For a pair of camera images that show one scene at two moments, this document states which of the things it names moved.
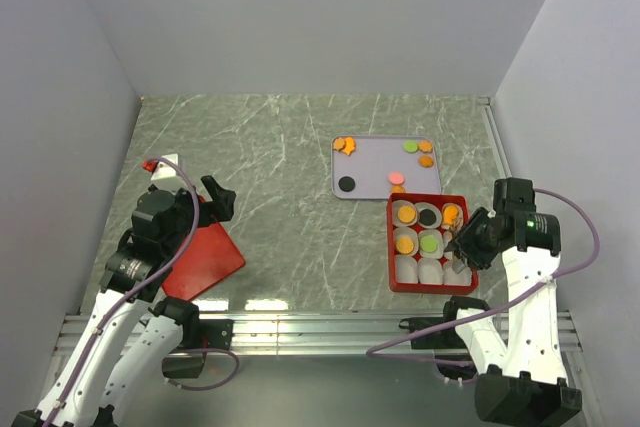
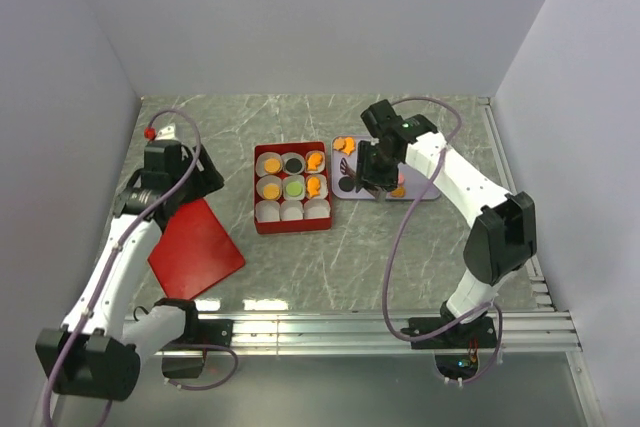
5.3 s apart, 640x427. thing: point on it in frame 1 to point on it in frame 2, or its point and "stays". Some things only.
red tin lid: [210, 257] stays
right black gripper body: [475, 239] to [374, 167]
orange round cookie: [405, 245] to [271, 191]
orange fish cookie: [449, 214] to [313, 161]
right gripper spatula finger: [457, 264] to [378, 193]
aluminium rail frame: [307, 333] stays
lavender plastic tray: [380, 165] stays
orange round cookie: [406, 214] to [272, 165]
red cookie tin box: [420, 227] to [291, 188]
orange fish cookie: [350, 145] stays
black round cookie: [427, 217] to [293, 165]
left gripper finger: [223, 200] to [206, 178]
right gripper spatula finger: [457, 224] to [345, 169]
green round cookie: [428, 244] to [294, 188]
